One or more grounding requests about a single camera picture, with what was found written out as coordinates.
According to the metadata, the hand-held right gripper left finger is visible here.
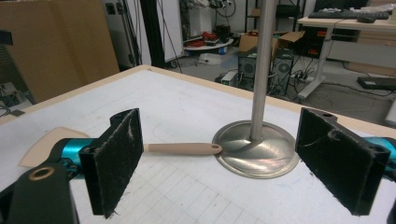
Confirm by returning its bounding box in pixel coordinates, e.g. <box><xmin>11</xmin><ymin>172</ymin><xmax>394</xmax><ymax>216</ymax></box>
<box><xmin>78</xmin><ymin>107</ymin><xmax>145</xmax><ymax>219</ymax></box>

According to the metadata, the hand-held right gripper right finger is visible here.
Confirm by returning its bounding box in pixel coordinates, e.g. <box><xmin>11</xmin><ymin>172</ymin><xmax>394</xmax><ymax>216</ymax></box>
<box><xmin>294</xmin><ymin>106</ymin><xmax>391</xmax><ymax>217</ymax></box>

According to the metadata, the wooden spoon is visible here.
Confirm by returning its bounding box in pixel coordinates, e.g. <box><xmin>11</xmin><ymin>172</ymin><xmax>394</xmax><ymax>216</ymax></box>
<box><xmin>18</xmin><ymin>126</ymin><xmax>223</xmax><ymax>169</ymax></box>

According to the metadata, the black flat device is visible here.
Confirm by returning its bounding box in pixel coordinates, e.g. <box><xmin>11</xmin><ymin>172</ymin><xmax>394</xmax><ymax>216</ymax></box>
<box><xmin>356</xmin><ymin>76</ymin><xmax>396</xmax><ymax>91</ymax></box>

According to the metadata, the metal stand with round base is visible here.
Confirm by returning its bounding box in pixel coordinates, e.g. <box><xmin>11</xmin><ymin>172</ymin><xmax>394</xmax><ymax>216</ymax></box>
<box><xmin>212</xmin><ymin>0</ymin><xmax>301</xmax><ymax>179</ymax></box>

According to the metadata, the black computer tower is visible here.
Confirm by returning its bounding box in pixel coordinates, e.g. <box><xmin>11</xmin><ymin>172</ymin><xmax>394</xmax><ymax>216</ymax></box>
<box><xmin>268</xmin><ymin>49</ymin><xmax>295</xmax><ymax>97</ymax></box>
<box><xmin>237</xmin><ymin>53</ymin><xmax>258</xmax><ymax>91</ymax></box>

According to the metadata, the white desk with legs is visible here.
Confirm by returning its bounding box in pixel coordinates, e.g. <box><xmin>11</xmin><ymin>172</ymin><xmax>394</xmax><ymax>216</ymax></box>
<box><xmin>296</xmin><ymin>16</ymin><xmax>396</xmax><ymax>101</ymax></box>

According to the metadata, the large brown cardboard sheet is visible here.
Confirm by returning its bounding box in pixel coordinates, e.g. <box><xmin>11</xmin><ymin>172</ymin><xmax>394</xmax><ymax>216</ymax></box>
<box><xmin>0</xmin><ymin>0</ymin><xmax>120</xmax><ymax>105</ymax></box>

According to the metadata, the white small box device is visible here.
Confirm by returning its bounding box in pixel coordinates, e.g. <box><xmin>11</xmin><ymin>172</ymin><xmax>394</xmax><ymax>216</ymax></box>
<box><xmin>219</xmin><ymin>70</ymin><xmax>239</xmax><ymax>88</ymax></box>

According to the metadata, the open cardboard box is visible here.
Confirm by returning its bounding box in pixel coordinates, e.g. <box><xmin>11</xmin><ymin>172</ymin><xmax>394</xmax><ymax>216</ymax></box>
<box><xmin>238</xmin><ymin>30</ymin><xmax>306</xmax><ymax>58</ymax></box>

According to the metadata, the white board panel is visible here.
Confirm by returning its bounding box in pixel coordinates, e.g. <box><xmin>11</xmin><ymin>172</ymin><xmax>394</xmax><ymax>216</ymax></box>
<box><xmin>155</xmin><ymin>0</ymin><xmax>185</xmax><ymax>63</ymax></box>

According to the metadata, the black keyboard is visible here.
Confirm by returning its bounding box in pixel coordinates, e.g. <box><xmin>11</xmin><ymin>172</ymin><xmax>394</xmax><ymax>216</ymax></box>
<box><xmin>307</xmin><ymin>9</ymin><xmax>390</xmax><ymax>21</ymax></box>

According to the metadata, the round white low table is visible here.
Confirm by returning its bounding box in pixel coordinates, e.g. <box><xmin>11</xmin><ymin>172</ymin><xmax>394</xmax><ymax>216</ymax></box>
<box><xmin>183</xmin><ymin>37</ymin><xmax>234</xmax><ymax>52</ymax></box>

